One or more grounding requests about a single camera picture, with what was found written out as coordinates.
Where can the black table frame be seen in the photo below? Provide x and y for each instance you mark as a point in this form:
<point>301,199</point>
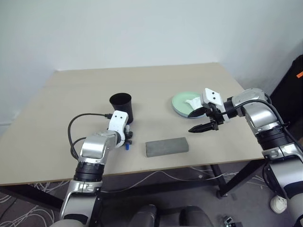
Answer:
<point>221,182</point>

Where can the dark rounded shape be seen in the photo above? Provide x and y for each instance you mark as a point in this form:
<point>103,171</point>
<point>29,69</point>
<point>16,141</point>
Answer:
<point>145,216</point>
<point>195,217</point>

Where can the black case with orange label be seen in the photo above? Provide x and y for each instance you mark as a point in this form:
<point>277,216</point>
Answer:
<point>291,94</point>

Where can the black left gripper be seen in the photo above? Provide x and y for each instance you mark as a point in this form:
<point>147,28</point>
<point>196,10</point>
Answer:
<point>126,138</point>

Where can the pale green round plate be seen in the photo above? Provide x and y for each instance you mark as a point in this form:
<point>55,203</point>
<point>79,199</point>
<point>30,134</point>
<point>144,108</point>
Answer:
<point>181,102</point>

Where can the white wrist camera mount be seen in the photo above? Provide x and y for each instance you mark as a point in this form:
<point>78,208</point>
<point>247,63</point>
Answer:
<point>213,95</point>
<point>118,120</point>

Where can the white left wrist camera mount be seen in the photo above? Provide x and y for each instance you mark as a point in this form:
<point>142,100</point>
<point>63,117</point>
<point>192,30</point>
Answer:
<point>118,120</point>

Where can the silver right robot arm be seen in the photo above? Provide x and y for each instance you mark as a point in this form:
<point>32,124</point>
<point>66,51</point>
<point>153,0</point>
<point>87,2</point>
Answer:
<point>258,118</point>

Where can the grey rectangular sponge block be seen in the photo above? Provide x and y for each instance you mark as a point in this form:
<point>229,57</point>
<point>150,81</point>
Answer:
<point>166,147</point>

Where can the white shoe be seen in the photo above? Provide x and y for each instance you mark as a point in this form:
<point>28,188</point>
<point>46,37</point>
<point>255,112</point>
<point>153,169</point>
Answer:
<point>278,204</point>

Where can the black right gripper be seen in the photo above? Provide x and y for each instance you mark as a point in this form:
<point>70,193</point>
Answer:
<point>214,116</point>

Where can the white marker with blue cap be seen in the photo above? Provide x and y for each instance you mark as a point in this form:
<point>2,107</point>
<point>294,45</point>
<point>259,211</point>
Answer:
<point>127,147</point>

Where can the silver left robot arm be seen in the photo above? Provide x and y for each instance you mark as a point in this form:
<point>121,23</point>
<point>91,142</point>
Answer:
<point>94,146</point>

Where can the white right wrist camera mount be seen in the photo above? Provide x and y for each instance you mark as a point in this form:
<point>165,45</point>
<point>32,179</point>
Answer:
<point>213,95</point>

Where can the small dark floor gadget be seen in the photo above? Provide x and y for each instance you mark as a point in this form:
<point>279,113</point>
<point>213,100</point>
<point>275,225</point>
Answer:
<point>229,221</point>

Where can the black plastic cup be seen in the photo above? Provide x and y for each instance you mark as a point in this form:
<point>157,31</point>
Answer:
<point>123,110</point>

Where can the white tissue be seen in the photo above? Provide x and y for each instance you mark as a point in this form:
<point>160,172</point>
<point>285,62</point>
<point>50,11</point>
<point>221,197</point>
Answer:
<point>194,102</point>

